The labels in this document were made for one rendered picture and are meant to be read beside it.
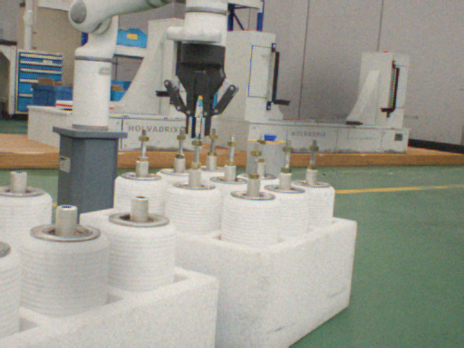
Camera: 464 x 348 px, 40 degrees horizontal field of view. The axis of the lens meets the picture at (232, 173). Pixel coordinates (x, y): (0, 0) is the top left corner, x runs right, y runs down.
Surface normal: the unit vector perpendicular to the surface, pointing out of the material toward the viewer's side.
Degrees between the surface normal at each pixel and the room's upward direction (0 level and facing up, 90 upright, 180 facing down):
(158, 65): 90
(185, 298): 90
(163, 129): 90
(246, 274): 90
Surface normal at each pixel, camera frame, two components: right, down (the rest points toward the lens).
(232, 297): -0.52, 0.07
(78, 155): -0.15, 0.13
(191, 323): 0.82, 0.13
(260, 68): 0.59, 0.15
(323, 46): -0.80, 0.01
